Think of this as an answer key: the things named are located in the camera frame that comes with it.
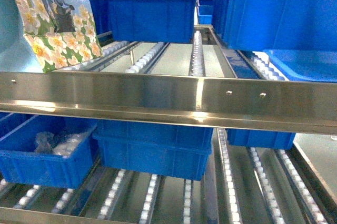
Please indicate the blue bin with plastic bags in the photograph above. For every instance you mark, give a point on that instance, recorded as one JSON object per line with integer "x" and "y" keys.
{"x": 21, "y": 163}

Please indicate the large blue bin right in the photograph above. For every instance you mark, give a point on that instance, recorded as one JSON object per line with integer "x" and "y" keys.
{"x": 257, "y": 25}

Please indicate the blue bin upper left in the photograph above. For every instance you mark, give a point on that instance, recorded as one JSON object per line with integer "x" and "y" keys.
{"x": 170, "y": 21}

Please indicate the steel rack front rail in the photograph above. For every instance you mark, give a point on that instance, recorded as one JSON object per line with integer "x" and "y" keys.
{"x": 300, "y": 107}

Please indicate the flower gift bag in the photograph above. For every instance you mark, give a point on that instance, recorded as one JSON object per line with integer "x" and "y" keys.
{"x": 41, "y": 36}

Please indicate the blue bin under rail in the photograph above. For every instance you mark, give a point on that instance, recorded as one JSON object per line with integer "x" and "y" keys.
{"x": 167, "y": 150}

